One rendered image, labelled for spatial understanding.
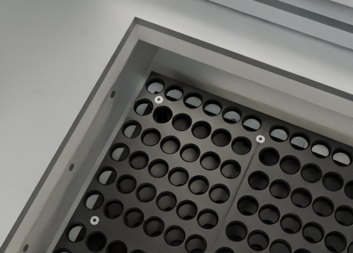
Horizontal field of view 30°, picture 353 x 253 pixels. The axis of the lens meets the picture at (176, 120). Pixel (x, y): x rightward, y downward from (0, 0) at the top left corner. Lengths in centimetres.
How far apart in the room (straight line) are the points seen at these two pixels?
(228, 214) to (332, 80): 10
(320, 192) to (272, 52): 9
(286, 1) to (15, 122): 18
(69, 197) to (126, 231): 8
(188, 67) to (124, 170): 14
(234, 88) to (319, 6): 15
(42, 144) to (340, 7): 19
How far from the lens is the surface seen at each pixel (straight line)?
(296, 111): 51
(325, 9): 39
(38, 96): 41
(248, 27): 42
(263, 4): 41
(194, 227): 41
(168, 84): 45
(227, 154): 43
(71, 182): 47
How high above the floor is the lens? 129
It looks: 64 degrees down
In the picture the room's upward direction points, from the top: 8 degrees counter-clockwise
